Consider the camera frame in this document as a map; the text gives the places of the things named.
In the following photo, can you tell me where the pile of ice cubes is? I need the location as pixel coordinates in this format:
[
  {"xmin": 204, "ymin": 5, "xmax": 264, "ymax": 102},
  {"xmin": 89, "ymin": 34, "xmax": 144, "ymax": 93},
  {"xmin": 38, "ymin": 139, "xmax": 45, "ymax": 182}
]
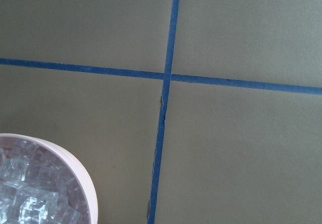
[{"xmin": 1, "ymin": 137, "xmax": 90, "ymax": 223}]

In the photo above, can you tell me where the pink bowl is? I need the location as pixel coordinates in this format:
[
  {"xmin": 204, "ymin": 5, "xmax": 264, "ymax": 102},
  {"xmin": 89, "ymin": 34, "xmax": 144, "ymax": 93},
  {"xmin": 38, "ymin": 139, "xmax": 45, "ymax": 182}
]
[{"xmin": 1, "ymin": 133, "xmax": 99, "ymax": 223}]

